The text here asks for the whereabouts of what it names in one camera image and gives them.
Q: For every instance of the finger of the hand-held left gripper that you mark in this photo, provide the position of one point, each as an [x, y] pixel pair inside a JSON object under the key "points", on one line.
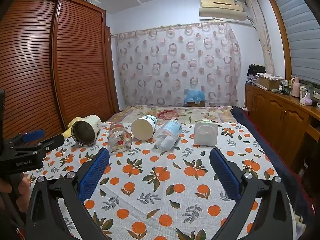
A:
{"points": [[51, 142], [32, 135]]}

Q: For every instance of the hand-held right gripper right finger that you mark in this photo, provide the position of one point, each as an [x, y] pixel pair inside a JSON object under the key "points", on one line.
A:
{"points": [[225, 177]]}

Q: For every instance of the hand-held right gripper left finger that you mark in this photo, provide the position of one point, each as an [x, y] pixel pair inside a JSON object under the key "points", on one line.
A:
{"points": [[94, 176]]}

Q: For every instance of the yellow cup with steel interior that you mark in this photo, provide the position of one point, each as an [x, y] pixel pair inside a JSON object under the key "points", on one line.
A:
{"points": [[86, 131]]}

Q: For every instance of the floral print glass cup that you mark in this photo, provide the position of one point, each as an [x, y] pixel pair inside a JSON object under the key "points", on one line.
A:
{"points": [[120, 137]]}

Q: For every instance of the white square cup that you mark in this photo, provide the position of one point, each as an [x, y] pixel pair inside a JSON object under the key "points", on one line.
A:
{"points": [[205, 133]]}

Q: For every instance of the white paper cup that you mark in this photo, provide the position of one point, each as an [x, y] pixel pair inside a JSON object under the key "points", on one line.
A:
{"points": [[142, 128]]}

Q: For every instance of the clear plastic cup blue label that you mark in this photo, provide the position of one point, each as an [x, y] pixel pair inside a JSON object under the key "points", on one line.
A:
{"points": [[167, 135]]}

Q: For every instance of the person's left hand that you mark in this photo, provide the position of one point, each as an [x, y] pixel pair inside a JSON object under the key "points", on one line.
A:
{"points": [[24, 190]]}

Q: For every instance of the dark blue blanket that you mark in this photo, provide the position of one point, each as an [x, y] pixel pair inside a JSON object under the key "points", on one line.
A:
{"points": [[262, 140]]}

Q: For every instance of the orange fruit print tablecloth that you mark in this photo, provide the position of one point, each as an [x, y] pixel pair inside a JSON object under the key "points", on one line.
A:
{"points": [[160, 187]]}

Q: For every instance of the brown slatted wooden wardrobe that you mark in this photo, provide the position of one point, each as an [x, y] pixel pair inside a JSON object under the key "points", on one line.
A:
{"points": [[50, 67]]}

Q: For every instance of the small brown cardboard box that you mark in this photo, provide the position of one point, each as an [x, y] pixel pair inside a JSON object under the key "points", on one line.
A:
{"points": [[196, 103]]}

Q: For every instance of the wooden sideboard cabinet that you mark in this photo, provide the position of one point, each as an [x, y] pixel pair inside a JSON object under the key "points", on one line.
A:
{"points": [[280, 120]]}

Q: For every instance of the floral bedsheet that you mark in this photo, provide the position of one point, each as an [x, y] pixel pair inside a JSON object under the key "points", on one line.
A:
{"points": [[175, 113]]}

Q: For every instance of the blue plastic bag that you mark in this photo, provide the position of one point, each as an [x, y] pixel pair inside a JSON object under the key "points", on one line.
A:
{"points": [[195, 95]]}

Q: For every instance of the cardboard box with cloth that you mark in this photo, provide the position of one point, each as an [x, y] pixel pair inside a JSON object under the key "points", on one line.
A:
{"points": [[270, 81]]}

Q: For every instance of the pile of dark clothes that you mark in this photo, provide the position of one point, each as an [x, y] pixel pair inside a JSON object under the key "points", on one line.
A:
{"points": [[255, 70]]}

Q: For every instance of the pink tissue box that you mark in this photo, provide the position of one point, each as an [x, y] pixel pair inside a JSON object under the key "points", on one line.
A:
{"points": [[305, 100]]}

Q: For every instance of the pink thermos bottle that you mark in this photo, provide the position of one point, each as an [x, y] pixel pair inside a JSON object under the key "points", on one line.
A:
{"points": [[295, 87]]}

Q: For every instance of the circle pattern sheer curtain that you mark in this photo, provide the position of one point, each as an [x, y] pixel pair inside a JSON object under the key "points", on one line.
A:
{"points": [[175, 65]]}

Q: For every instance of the floral side curtain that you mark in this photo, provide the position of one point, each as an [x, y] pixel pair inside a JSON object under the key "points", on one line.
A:
{"points": [[262, 40]]}

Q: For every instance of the grey window blind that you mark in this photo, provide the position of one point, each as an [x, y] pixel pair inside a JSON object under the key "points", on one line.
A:
{"points": [[300, 35]]}

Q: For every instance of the beige wall air conditioner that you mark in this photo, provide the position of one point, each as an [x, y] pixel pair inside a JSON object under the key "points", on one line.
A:
{"points": [[220, 7]]}

